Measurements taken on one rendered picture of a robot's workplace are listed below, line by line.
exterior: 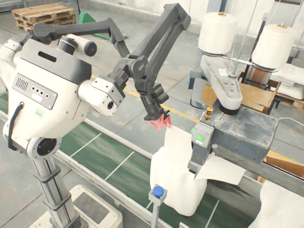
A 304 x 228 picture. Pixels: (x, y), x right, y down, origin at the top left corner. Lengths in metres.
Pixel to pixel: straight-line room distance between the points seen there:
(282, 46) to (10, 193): 2.43
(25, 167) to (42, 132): 1.73
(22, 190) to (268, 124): 2.20
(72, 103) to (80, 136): 1.38
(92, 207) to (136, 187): 0.38
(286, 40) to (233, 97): 0.30
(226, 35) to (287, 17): 0.29
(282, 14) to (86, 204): 1.79
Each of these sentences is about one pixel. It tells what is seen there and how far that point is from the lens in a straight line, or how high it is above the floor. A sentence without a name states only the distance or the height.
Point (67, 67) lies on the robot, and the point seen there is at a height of 1.53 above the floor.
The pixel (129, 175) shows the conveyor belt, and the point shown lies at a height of 0.38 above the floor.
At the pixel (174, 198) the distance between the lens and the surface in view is 1.65.
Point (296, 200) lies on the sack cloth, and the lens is 1.36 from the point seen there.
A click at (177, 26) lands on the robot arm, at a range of 1.14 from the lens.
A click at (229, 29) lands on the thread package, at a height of 1.65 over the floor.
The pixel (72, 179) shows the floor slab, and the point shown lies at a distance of 2.47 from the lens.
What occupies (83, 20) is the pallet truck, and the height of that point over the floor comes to 0.25.
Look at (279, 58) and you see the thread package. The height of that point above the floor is 1.58.
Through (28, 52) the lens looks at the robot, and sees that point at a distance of 1.16.
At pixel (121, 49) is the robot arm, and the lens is 1.34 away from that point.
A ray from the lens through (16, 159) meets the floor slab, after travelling 2.86.
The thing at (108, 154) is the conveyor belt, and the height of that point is 0.38.
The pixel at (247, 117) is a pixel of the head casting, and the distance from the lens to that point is 1.09.
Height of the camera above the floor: 1.94
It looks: 38 degrees down
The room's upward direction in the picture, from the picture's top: 4 degrees clockwise
